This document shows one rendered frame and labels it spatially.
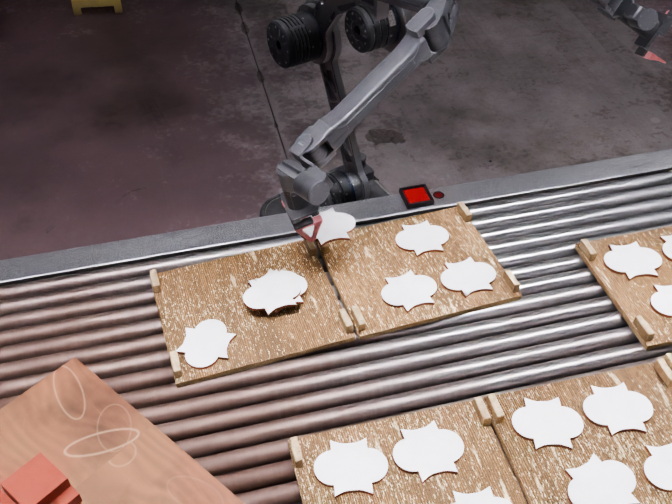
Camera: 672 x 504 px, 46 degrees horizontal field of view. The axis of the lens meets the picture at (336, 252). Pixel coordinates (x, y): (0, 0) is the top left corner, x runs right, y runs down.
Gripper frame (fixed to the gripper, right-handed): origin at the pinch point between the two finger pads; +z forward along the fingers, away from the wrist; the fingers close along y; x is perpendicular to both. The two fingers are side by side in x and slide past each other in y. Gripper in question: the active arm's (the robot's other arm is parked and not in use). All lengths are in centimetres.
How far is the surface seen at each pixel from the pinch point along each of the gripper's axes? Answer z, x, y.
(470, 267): 18.2, 34.2, 14.5
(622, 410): 20, 45, 63
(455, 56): 133, 137, -228
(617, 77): 148, 210, -178
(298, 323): 10.5, -10.2, 17.1
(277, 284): 6.6, -11.3, 6.9
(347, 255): 14.0, 7.9, -0.5
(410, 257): 16.8, 22.2, 5.4
